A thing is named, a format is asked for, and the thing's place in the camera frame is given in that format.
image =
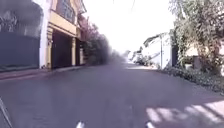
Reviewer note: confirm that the white building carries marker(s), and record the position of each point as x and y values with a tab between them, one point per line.
156	50

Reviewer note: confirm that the large leafy tree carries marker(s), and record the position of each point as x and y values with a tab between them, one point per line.
200	30

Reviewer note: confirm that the yellow building with dark gate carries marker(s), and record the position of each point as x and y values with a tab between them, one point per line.
60	33

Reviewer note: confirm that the robot's own part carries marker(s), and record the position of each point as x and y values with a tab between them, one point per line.
80	125
150	125

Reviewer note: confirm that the reddish pavement strip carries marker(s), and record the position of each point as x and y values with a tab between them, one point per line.
23	73

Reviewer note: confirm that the low green hedge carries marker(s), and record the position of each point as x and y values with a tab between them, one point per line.
196	77

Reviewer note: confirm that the pole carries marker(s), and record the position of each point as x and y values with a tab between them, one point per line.
161	53

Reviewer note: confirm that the dark leafy bush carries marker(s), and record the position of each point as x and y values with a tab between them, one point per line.
96	46

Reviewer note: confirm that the grey asphalt road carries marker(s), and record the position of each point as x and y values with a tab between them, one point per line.
100	96

